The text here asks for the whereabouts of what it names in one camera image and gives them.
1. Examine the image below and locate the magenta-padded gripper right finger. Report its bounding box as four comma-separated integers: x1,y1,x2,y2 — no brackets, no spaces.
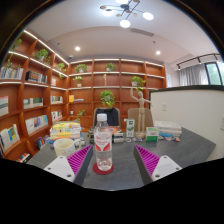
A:
132,144,184,187

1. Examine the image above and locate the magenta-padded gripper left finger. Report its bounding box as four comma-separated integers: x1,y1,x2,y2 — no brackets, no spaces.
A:
42,144,96,187

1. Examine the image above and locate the clear plastic water bottle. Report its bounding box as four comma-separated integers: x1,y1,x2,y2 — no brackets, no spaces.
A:
93,112,114,172

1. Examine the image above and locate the cream ceramic mug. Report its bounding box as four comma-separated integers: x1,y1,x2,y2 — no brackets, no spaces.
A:
52,137,82,158

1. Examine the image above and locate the small green and white box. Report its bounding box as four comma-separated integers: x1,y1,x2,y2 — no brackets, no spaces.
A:
145,126,161,143

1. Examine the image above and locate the stack of colourful books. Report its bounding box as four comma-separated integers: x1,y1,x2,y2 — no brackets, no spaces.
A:
48,121,83,143

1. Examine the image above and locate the flat white box stack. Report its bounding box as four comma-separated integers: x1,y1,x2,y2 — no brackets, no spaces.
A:
153,120,183,138

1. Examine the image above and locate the green and white carton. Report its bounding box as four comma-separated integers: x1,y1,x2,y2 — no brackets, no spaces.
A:
125,118,136,139

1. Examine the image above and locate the tan chair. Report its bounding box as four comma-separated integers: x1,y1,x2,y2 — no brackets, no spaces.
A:
127,107,155,130

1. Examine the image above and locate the wooden artist mannequin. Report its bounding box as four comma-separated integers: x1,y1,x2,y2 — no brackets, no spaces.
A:
129,86,153,139

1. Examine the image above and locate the black office chair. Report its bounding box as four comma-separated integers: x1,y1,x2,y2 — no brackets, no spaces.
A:
92,106,121,128

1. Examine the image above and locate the grey curtain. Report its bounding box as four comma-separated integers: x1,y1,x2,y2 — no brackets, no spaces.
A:
178,63,210,87

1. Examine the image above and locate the window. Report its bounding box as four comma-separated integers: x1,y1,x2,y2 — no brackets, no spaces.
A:
204,61,224,86

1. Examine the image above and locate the branched ceiling lamp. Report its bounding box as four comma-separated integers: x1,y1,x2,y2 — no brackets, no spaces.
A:
98,0,155,29

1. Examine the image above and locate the wooden wall shelf unit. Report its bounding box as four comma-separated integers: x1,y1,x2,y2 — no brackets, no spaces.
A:
0,28,167,165

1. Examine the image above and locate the black track light rail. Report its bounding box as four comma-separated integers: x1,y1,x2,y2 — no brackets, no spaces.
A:
175,52,223,71

